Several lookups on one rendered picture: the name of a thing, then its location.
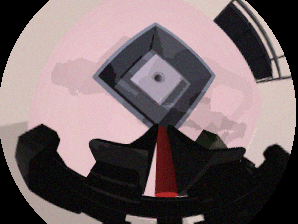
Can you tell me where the red peg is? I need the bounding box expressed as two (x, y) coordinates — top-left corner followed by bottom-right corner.
(154, 125), (178, 197)

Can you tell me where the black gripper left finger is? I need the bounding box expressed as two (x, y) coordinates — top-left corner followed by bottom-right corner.
(88, 124), (158, 196)

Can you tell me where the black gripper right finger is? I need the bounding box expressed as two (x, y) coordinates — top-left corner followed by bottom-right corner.
(166, 124), (247, 197)

